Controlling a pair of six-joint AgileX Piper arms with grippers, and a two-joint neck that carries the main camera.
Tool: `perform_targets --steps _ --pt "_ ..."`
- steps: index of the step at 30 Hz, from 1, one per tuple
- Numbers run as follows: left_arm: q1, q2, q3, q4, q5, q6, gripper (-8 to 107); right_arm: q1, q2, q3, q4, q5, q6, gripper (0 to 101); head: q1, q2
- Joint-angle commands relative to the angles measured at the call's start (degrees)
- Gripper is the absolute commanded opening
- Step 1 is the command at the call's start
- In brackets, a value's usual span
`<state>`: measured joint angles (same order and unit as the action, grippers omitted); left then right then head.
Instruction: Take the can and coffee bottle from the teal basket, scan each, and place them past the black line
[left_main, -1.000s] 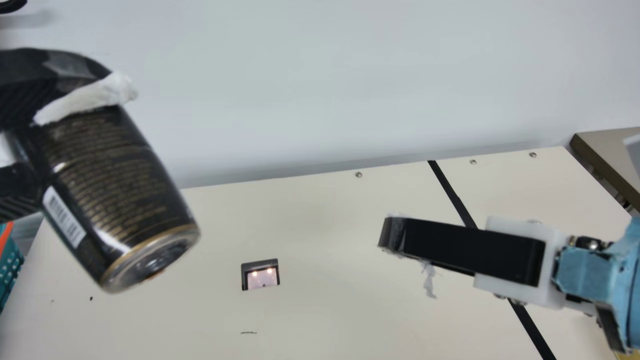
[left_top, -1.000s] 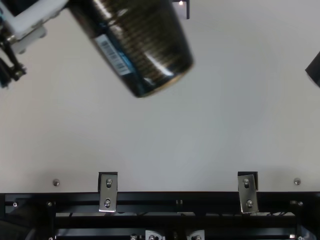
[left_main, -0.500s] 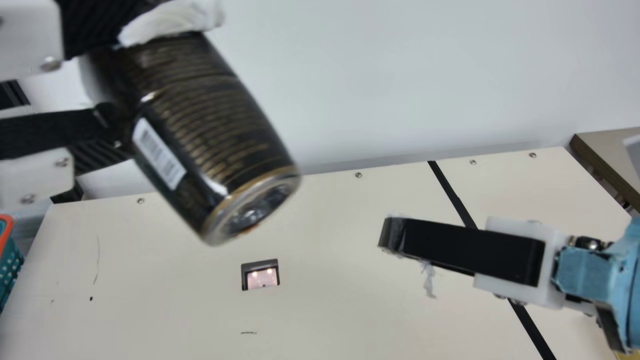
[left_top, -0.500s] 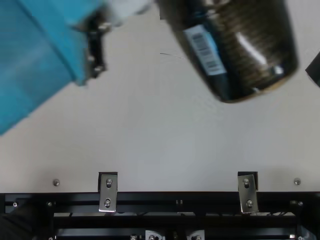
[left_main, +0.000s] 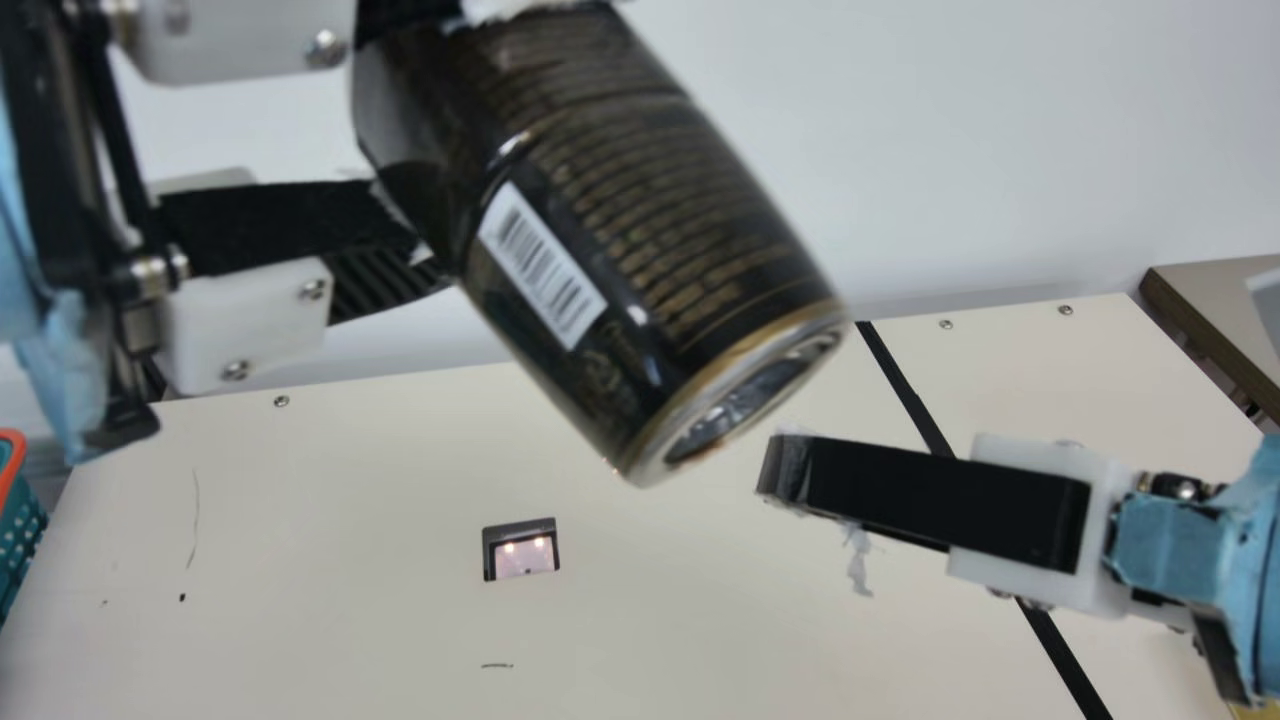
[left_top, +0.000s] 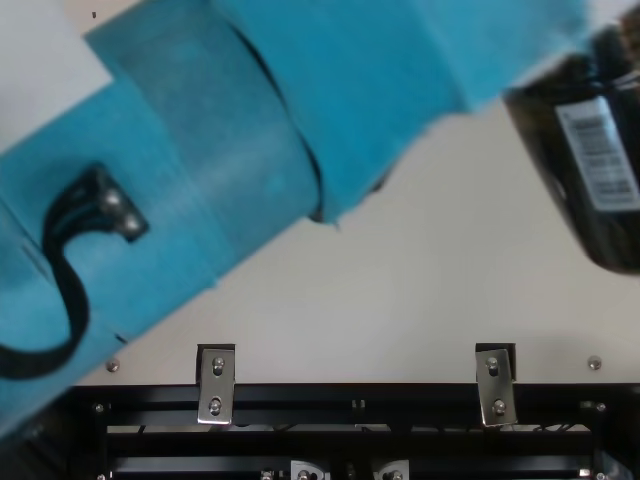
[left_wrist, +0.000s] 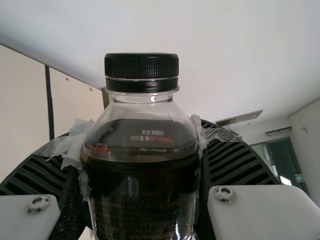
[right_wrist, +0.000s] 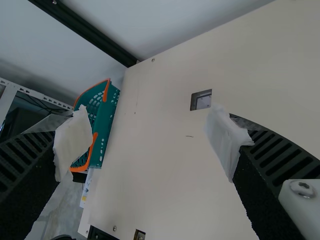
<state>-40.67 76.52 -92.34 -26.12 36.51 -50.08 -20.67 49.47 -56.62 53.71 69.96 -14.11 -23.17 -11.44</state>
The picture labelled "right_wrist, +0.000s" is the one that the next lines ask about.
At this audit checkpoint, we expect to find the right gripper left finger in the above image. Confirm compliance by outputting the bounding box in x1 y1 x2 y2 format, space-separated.
0 104 94 240

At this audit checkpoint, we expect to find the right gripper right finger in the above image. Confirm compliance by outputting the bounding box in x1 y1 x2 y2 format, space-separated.
202 102 320 240

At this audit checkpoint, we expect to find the teal shopping basket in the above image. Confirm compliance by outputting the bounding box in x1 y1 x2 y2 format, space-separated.
69 77 121 173

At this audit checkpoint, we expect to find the printed paper leaflet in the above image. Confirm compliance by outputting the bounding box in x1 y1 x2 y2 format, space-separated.
79 171 94 208

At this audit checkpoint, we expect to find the white slotted rack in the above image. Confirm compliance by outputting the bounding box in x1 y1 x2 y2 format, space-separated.
0 76 76 131

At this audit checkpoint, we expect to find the small square scanner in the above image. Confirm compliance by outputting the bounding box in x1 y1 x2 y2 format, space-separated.
189 88 213 112

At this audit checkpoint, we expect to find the black post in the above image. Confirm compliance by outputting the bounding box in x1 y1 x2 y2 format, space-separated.
27 0 140 69

